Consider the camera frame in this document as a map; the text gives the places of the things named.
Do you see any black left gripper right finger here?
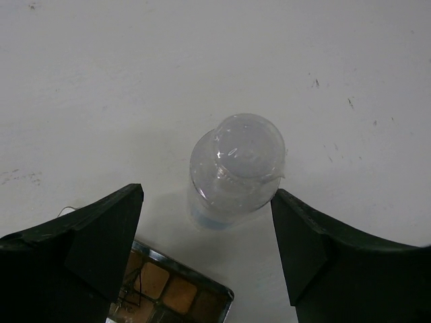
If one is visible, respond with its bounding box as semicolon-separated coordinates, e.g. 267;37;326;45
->
271;189;430;322

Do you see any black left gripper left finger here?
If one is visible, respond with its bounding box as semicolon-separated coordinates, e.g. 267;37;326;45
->
1;184;144;322

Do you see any clear plastic bottle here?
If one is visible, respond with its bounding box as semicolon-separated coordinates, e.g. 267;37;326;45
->
188;113;286;230

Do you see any long brown eyeshadow palette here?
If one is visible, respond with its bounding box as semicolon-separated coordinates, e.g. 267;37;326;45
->
106;240;234;323

